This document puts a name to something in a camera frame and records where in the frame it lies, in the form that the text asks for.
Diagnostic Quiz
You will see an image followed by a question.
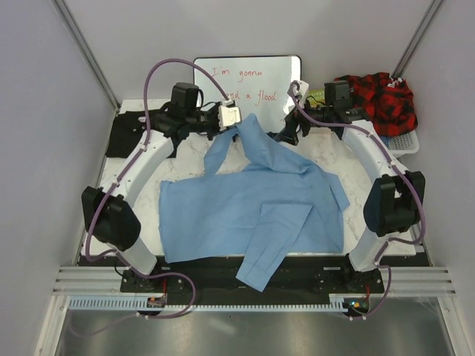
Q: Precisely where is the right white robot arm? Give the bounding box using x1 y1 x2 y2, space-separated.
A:
275 81 425 292

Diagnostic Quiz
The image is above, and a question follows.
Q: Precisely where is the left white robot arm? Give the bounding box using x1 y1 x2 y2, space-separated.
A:
81 82 242 291

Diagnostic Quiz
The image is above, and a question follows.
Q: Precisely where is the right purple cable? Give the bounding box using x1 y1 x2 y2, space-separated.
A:
288 83 428 322

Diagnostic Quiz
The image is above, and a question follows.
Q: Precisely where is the blue checkered cloth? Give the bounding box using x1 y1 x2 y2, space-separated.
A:
380 136 391 148

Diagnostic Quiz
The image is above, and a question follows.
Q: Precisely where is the white slotted cable duct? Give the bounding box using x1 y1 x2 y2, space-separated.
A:
68 295 347 312

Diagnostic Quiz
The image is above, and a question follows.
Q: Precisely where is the green paperback book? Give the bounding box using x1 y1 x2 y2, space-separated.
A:
307 89 326 108

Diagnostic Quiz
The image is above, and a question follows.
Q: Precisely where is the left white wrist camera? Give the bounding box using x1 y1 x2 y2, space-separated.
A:
218 105 242 130

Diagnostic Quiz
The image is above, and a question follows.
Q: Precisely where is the white dry-erase board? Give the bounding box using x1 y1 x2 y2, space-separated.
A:
194 55 301 133

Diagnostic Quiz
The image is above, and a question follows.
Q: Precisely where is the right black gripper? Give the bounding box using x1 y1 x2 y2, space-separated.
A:
275 96 332 146

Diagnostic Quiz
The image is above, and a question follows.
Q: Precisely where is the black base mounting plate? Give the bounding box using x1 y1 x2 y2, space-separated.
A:
79 254 385 307

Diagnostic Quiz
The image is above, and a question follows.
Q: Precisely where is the folded black shirt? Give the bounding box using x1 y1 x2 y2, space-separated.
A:
105 111 145 159

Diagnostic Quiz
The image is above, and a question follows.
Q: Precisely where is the light blue long sleeve shirt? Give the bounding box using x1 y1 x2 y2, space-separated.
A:
158 113 350 292

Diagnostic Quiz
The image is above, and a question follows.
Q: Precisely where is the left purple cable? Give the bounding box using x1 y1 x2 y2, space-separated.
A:
83 58 233 320

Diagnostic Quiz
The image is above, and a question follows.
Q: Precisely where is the red black plaid shirt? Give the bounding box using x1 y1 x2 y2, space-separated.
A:
335 72 418 137

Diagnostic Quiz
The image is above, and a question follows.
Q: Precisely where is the white plastic basket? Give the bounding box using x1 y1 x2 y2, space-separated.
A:
388 131 420 158

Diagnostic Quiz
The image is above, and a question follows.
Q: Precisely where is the purple cable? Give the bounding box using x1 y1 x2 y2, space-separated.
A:
83 58 233 320
288 83 428 322

